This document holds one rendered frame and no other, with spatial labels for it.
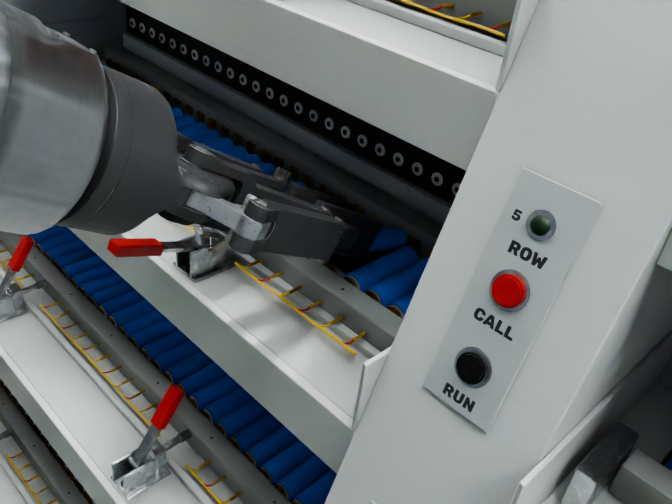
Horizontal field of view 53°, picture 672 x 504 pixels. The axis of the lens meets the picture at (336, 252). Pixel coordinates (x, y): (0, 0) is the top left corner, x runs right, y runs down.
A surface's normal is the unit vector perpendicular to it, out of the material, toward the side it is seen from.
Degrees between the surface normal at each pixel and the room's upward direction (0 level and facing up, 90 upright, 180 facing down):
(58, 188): 101
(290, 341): 19
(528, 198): 90
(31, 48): 38
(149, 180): 87
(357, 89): 109
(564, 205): 90
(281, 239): 92
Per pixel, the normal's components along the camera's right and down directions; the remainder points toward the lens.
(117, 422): 0.11, -0.83
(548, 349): -0.63, 0.04
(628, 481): -0.71, 0.32
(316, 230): 0.75, 0.48
